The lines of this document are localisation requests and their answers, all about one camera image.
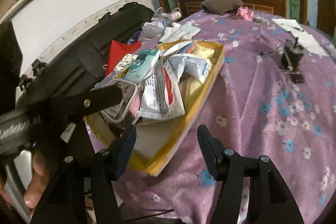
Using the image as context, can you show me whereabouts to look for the black luggage bag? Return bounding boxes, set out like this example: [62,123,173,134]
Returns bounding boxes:
[17,2,154,107]

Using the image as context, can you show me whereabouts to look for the white blue wipes pack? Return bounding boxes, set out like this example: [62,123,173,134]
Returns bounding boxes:
[164,53,213,84]

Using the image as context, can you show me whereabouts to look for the purple floral tablecloth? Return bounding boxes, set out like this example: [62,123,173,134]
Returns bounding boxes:
[113,11,335,223]

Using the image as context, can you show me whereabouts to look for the grey brown cushion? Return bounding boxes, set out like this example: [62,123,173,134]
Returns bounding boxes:
[201,0,243,15]

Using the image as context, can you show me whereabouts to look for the patterned small carton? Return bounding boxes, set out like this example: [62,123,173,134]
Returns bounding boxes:
[113,53,138,74]

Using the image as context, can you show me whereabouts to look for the white printed pouch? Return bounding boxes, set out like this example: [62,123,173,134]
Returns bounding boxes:
[139,59,169,120]

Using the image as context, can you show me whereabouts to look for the person's left hand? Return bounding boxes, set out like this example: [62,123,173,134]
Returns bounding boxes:
[0,150,53,214]

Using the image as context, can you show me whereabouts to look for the orange red shopping bag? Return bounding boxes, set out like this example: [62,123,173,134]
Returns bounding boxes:
[105,40,142,77]

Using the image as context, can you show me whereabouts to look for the white paper sheets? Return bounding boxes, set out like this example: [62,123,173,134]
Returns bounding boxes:
[272,18,328,57]

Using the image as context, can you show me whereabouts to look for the white red plastic bag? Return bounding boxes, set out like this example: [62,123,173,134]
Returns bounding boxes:
[151,66,185,121]

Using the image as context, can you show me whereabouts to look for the blue sponge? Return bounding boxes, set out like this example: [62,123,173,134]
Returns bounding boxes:
[163,40,194,56]

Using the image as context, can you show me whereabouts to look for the clear plastic bags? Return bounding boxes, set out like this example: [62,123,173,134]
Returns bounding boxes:
[141,7,182,39]

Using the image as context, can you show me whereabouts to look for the yellow plush towel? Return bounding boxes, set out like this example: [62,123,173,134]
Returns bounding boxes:
[185,44,215,100]

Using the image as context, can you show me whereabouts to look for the brown wooden door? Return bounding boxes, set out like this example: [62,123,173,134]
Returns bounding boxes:
[317,0,335,38]

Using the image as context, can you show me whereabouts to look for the teal tissue pack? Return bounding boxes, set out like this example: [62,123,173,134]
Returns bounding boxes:
[124,48,161,84]

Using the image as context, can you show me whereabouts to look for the pink cloth scrunchie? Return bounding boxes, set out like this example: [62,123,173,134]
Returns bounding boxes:
[236,7,255,22]

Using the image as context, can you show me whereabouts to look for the clear zip pouch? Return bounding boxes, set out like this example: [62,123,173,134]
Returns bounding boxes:
[101,79,138,124]

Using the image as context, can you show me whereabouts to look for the yellow edged white box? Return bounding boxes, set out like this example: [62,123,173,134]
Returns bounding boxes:
[84,40,224,176]

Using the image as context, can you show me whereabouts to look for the black electric motor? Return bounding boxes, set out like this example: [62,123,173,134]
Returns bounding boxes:
[281,38,304,72]

